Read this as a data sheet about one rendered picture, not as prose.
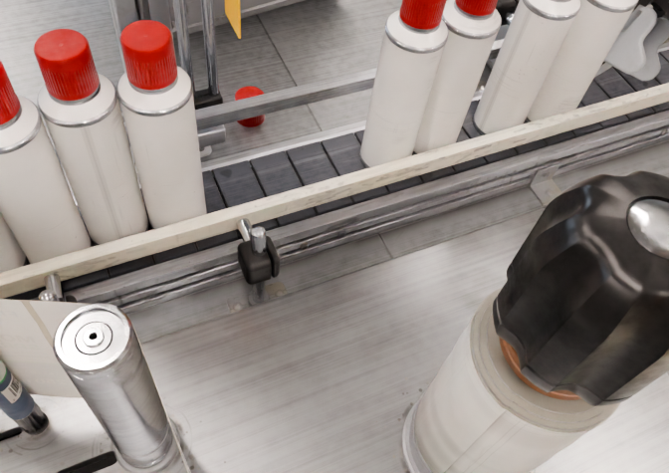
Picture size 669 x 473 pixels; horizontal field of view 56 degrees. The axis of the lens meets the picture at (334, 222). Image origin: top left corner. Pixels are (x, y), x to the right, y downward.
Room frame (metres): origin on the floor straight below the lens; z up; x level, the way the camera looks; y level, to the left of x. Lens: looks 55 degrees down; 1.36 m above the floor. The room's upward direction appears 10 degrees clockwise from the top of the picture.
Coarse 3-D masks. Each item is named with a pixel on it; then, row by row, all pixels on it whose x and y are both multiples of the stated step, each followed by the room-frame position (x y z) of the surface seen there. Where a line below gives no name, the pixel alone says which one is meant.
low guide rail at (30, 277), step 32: (640, 96) 0.55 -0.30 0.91; (512, 128) 0.47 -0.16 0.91; (544, 128) 0.48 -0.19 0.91; (416, 160) 0.40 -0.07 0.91; (448, 160) 0.42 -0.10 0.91; (288, 192) 0.34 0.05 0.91; (320, 192) 0.34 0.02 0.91; (352, 192) 0.36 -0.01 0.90; (192, 224) 0.29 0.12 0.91; (224, 224) 0.30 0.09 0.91; (64, 256) 0.24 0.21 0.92; (96, 256) 0.24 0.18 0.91; (128, 256) 0.25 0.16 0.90; (0, 288) 0.20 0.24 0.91; (32, 288) 0.21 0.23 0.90
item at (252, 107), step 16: (496, 48) 0.53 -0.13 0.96; (336, 80) 0.44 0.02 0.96; (352, 80) 0.44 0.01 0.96; (368, 80) 0.45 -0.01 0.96; (256, 96) 0.40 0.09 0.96; (272, 96) 0.41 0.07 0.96; (288, 96) 0.41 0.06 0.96; (304, 96) 0.41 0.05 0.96; (320, 96) 0.42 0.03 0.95; (336, 96) 0.43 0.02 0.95; (208, 112) 0.37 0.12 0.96; (224, 112) 0.38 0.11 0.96; (240, 112) 0.38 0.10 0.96; (256, 112) 0.39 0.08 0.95; (272, 112) 0.40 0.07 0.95
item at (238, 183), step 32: (608, 96) 0.58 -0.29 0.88; (576, 128) 0.52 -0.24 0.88; (256, 160) 0.40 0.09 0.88; (288, 160) 0.40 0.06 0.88; (320, 160) 0.41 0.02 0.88; (352, 160) 0.42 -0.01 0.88; (480, 160) 0.45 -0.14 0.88; (224, 192) 0.35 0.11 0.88; (256, 192) 0.36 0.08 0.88; (384, 192) 0.38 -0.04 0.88; (256, 224) 0.32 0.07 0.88; (288, 224) 0.34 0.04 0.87; (160, 256) 0.27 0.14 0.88; (64, 288) 0.23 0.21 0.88
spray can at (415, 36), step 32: (416, 0) 0.42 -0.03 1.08; (384, 32) 0.43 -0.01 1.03; (416, 32) 0.41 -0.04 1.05; (448, 32) 0.43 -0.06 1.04; (384, 64) 0.42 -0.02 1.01; (416, 64) 0.41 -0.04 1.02; (384, 96) 0.41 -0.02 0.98; (416, 96) 0.41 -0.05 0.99; (384, 128) 0.41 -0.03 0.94; (416, 128) 0.42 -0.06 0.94; (384, 160) 0.41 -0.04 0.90
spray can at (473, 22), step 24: (456, 0) 0.46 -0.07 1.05; (480, 0) 0.44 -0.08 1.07; (456, 24) 0.44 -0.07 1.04; (480, 24) 0.44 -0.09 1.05; (456, 48) 0.44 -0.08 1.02; (480, 48) 0.44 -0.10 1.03; (456, 72) 0.43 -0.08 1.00; (480, 72) 0.45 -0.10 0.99; (432, 96) 0.44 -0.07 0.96; (456, 96) 0.44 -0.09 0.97; (432, 120) 0.44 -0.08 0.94; (456, 120) 0.44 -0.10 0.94; (432, 144) 0.43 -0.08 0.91
